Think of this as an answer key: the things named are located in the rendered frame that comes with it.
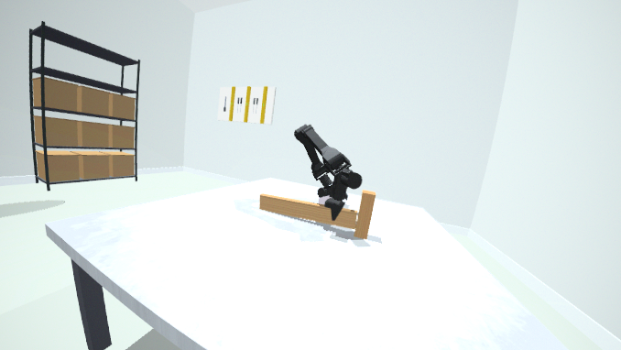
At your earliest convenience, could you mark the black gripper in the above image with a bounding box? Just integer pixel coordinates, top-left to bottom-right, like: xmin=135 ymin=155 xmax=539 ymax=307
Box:
xmin=324 ymin=182 xmax=348 ymax=221

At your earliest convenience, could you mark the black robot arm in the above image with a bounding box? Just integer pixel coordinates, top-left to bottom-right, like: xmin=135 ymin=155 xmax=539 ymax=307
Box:
xmin=294 ymin=124 xmax=363 ymax=198

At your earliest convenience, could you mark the light wooden board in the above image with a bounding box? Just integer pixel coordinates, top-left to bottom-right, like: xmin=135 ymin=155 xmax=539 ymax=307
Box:
xmin=259 ymin=193 xmax=358 ymax=229

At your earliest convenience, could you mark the wooden post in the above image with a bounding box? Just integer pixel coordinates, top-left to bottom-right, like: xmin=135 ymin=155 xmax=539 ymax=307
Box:
xmin=354 ymin=190 xmax=376 ymax=240

